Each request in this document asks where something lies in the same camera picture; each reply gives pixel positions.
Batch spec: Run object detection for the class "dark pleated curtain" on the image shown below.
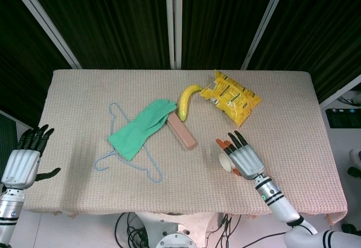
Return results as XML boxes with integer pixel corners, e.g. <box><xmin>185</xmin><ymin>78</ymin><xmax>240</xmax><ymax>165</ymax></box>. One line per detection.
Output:
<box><xmin>246</xmin><ymin>0</ymin><xmax>361</xmax><ymax>102</ymax></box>
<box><xmin>24</xmin><ymin>0</ymin><xmax>171</xmax><ymax>70</ymax></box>
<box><xmin>0</xmin><ymin>0</ymin><xmax>76</xmax><ymax>122</ymax></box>
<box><xmin>180</xmin><ymin>0</ymin><xmax>283</xmax><ymax>70</ymax></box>

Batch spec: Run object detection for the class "yellow banana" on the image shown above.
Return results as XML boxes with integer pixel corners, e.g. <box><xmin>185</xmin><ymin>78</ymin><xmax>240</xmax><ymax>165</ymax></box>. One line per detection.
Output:
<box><xmin>177</xmin><ymin>84</ymin><xmax>202</xmax><ymax>122</ymax></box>

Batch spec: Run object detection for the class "white paper cup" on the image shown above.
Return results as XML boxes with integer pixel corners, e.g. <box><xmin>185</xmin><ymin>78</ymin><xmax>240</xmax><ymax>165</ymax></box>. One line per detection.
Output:
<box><xmin>218</xmin><ymin>152</ymin><xmax>236</xmax><ymax>173</ymax></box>

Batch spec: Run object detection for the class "black equipment box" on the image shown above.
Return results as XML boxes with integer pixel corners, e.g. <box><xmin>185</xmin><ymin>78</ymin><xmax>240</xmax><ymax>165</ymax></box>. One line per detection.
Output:
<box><xmin>325</xmin><ymin>107</ymin><xmax>361</xmax><ymax>131</ymax></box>

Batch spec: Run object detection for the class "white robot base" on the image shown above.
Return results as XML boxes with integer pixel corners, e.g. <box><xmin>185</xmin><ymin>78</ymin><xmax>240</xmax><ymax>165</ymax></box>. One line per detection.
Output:
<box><xmin>138</xmin><ymin>211</ymin><xmax>223</xmax><ymax>248</ymax></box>

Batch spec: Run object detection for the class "blue wire hanger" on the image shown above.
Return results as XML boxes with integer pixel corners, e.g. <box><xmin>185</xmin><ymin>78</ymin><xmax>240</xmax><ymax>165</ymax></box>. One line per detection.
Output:
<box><xmin>94</xmin><ymin>102</ymin><xmax>164</xmax><ymax>183</ymax></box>

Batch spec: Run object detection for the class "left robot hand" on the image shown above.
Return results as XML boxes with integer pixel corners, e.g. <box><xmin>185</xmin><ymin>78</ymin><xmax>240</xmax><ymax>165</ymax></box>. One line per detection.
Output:
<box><xmin>1</xmin><ymin>123</ymin><xmax>61</xmax><ymax>190</ymax></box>

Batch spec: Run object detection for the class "beige woven tablecloth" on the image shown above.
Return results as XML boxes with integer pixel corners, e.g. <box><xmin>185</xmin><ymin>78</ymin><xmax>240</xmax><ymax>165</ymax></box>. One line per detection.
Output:
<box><xmin>21</xmin><ymin>69</ymin><xmax>348</xmax><ymax>226</ymax></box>

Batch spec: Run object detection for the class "yellow snack bag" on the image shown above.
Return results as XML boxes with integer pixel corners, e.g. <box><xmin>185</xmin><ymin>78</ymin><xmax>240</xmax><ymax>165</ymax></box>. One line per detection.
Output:
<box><xmin>200</xmin><ymin>69</ymin><xmax>262</xmax><ymax>127</ymax></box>

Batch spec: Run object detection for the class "white frame post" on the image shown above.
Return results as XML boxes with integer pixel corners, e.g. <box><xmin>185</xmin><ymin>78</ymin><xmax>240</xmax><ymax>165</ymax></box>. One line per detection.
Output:
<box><xmin>165</xmin><ymin>0</ymin><xmax>183</xmax><ymax>70</ymax></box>
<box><xmin>320</xmin><ymin>74</ymin><xmax>361</xmax><ymax>110</ymax></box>
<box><xmin>241</xmin><ymin>0</ymin><xmax>291</xmax><ymax>70</ymax></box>
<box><xmin>8</xmin><ymin>0</ymin><xmax>82</xmax><ymax>69</ymax></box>

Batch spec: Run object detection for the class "pink plastic case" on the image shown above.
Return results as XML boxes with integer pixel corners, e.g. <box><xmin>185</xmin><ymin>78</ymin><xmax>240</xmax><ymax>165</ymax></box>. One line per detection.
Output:
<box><xmin>166</xmin><ymin>112</ymin><xmax>197</xmax><ymax>150</ymax></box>

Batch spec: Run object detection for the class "green rubber glove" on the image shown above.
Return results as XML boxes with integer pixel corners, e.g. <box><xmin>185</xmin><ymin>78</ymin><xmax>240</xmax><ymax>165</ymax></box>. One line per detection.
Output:
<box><xmin>108</xmin><ymin>98</ymin><xmax>177</xmax><ymax>161</ymax></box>

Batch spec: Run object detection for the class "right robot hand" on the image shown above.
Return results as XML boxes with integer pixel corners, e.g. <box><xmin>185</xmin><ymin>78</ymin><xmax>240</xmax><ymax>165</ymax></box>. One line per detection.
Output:
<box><xmin>215</xmin><ymin>131</ymin><xmax>266</xmax><ymax>181</ymax></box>

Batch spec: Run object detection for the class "black cable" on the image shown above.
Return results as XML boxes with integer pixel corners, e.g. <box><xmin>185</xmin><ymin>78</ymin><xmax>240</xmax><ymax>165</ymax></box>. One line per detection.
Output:
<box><xmin>114</xmin><ymin>211</ymin><xmax>147</xmax><ymax>248</ymax></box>
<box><xmin>205</xmin><ymin>214</ymin><xmax>288</xmax><ymax>248</ymax></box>

